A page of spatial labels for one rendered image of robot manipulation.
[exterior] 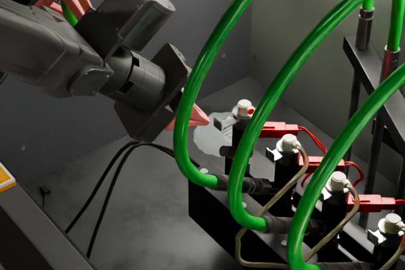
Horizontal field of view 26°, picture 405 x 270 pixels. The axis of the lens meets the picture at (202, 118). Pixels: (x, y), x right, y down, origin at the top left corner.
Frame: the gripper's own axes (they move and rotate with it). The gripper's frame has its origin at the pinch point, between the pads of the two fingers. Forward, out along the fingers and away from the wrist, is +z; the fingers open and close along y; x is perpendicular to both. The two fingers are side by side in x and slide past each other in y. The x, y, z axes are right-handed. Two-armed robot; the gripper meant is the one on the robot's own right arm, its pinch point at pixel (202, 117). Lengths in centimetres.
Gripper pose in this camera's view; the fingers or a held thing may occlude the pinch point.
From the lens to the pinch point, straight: 105.3
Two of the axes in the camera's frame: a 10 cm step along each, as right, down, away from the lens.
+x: -4.0, -5.9, 7.0
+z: 6.6, 3.5, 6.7
